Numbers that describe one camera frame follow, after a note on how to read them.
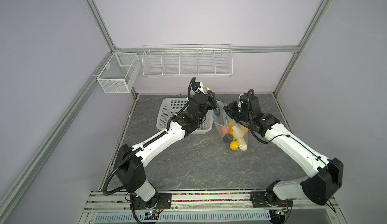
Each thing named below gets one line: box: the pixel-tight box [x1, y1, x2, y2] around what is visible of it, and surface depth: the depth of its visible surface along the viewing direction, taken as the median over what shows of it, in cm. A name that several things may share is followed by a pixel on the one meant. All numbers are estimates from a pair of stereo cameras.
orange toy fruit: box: [222, 126, 229, 135], surface depth 87 cm
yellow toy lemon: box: [229, 140, 239, 151], surface depth 91 cm
